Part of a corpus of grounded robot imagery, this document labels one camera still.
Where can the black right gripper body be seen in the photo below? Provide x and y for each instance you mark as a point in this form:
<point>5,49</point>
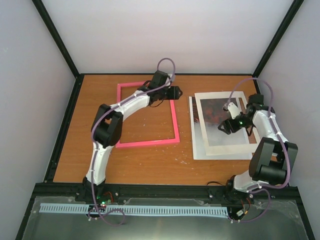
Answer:
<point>228,123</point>

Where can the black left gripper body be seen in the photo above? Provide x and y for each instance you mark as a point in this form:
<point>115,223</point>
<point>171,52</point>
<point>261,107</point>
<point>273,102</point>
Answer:
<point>173,95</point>

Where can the white picture mat board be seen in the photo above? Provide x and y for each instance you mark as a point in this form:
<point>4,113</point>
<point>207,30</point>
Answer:
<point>239,99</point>

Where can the pink picture frame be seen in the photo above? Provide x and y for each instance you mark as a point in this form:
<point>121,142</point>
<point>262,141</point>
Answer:
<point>174,140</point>

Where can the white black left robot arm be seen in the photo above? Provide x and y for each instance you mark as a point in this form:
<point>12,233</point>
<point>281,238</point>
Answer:
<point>107,126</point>

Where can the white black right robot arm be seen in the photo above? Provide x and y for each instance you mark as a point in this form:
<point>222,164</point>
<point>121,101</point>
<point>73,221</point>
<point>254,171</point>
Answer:
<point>274,157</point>

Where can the grey metal front plate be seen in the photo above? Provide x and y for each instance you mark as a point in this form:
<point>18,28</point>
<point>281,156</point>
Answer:
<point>262,220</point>

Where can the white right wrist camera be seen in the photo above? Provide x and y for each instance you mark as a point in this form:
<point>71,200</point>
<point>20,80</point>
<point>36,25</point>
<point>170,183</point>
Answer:
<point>232,110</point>

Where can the black table edge rail back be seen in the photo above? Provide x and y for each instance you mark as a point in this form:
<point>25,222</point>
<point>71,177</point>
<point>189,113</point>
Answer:
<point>178,74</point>

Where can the black enclosure post right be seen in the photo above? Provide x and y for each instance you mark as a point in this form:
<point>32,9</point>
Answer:
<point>280,32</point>

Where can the black enclosure post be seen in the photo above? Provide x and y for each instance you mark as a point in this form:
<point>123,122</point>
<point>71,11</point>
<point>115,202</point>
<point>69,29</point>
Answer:
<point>280,32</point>
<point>47,20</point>

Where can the black table edge rail left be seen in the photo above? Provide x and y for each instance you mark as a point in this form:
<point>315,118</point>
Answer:
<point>63,130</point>

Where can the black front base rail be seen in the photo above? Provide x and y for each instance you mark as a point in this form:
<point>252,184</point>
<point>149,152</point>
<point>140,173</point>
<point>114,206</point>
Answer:
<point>118,193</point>

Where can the black enclosure post left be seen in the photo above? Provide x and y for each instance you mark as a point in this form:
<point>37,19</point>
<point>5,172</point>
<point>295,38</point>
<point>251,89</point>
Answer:
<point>47,20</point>

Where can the light blue slotted cable duct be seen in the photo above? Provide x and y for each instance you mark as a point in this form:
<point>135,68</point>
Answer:
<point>136,210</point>

